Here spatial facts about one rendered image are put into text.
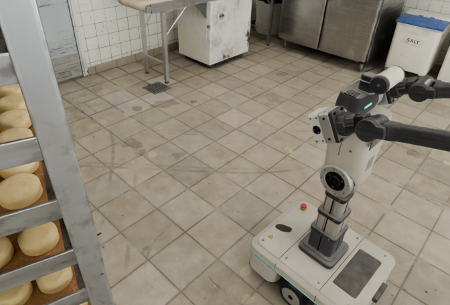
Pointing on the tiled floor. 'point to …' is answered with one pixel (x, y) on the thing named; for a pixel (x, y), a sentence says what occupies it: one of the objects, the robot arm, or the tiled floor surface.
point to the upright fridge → (343, 9)
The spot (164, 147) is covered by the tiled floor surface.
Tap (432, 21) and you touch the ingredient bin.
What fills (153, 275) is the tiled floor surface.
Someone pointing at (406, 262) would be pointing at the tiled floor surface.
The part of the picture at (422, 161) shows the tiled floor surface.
